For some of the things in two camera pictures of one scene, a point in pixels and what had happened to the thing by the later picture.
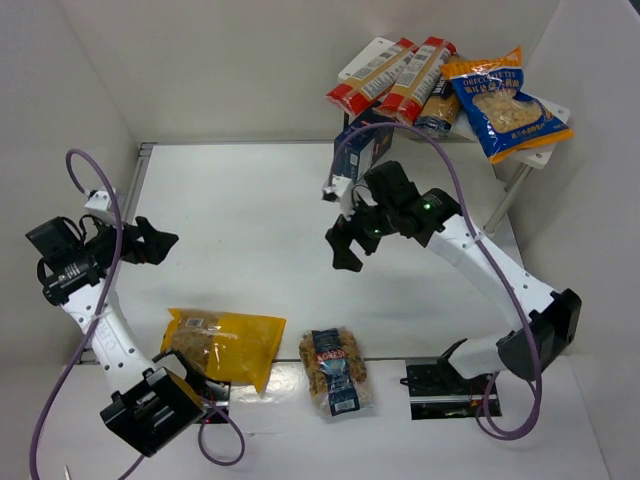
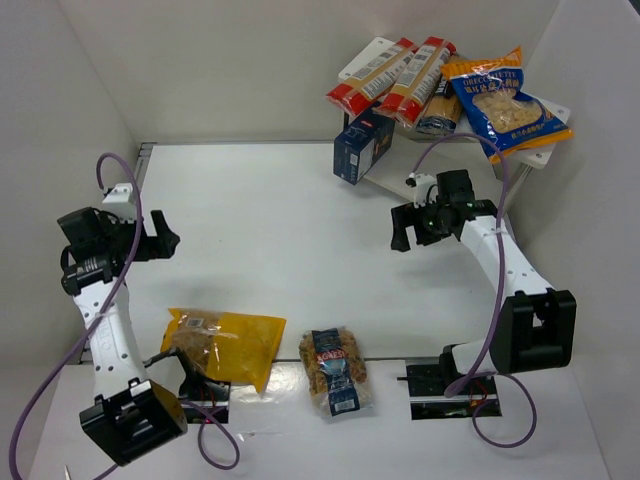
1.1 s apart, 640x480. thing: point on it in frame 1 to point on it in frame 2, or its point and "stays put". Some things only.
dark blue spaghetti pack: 441,109 stays put
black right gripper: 357,229 to 415,228
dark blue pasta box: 362,152 stays put
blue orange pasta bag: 508,119 stays put
